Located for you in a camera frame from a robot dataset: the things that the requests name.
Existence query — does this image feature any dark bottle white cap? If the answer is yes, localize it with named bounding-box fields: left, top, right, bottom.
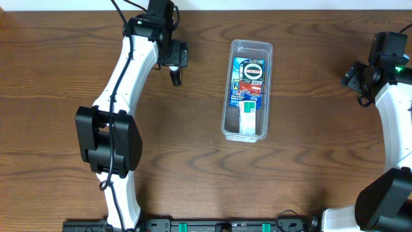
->
left=169, top=66, right=182, bottom=86

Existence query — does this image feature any blue Kool Fever box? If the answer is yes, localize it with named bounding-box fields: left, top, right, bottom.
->
left=229, top=57, right=265, bottom=110

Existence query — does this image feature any green round-label box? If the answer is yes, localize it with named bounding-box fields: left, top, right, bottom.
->
left=242, top=59, right=264, bottom=81

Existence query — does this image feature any red small box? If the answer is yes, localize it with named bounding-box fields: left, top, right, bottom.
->
left=240, top=81, right=263, bottom=95

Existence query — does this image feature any green white medicine box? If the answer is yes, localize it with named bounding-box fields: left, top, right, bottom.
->
left=239, top=101, right=256, bottom=135

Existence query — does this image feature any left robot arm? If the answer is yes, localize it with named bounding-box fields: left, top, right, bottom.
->
left=75, top=14, right=189, bottom=231

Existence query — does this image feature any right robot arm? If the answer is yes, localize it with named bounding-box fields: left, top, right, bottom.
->
left=320, top=64, right=411, bottom=231

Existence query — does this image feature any clear plastic container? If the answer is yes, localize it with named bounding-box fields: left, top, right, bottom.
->
left=221, top=39, right=273, bottom=142

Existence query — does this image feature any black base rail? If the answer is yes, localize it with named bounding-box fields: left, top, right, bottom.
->
left=62, top=218, right=319, bottom=232

